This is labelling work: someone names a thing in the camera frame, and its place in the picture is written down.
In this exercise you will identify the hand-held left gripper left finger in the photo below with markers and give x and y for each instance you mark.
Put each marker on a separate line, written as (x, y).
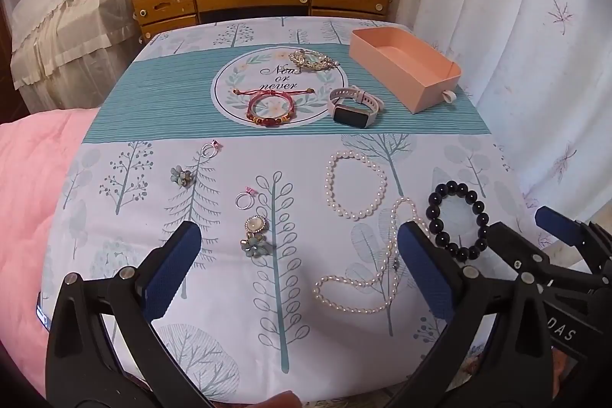
(177, 264)

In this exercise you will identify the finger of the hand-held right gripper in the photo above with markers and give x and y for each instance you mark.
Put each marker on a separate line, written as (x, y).
(530, 257)
(557, 226)

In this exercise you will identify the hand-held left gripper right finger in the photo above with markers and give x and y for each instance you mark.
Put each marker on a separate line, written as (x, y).
(425, 269)

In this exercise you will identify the pink box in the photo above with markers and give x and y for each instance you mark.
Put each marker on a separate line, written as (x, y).
(397, 49)

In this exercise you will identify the pearl and flower earring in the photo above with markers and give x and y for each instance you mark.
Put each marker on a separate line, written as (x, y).
(256, 225)

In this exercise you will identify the small green flower earring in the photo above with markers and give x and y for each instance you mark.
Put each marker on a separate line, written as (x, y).
(180, 175)

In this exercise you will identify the pink blanket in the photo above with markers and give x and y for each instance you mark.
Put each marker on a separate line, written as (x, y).
(28, 197)

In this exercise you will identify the white leaf print curtain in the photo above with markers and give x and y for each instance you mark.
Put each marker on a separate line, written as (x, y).
(502, 30)

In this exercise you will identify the gold green floral brooch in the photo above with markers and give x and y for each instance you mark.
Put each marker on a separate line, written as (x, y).
(311, 60)

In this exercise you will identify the white lace furniture cover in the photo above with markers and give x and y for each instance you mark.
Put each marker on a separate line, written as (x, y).
(71, 6)

